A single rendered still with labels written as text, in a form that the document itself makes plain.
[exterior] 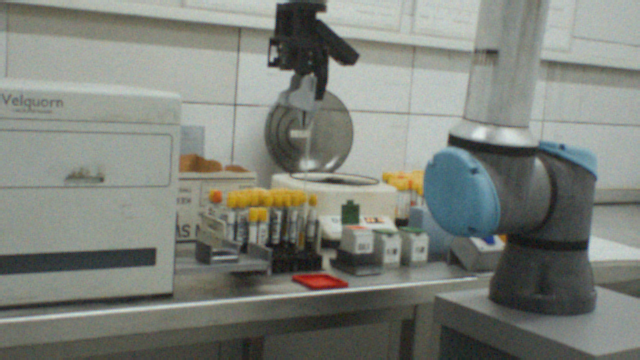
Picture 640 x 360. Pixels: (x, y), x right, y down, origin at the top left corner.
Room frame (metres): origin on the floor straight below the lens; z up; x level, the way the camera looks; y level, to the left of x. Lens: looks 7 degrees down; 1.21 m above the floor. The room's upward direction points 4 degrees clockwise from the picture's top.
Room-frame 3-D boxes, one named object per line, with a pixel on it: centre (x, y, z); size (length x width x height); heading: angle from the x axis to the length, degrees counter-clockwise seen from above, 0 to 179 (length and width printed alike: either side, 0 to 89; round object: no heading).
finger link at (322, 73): (1.44, 0.01, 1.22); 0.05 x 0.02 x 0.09; 32
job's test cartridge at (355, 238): (1.47, -0.08, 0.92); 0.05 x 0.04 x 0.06; 32
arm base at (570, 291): (1.17, -0.34, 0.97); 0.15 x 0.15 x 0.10
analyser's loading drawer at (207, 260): (1.27, 0.16, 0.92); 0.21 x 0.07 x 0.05; 123
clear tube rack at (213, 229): (1.54, 0.09, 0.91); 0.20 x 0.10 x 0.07; 123
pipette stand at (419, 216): (1.63, -0.24, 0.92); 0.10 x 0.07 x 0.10; 125
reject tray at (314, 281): (1.34, -0.02, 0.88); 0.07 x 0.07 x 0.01; 33
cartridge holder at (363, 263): (1.47, -0.08, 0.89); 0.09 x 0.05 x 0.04; 32
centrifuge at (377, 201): (1.80, -0.05, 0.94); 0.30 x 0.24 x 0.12; 24
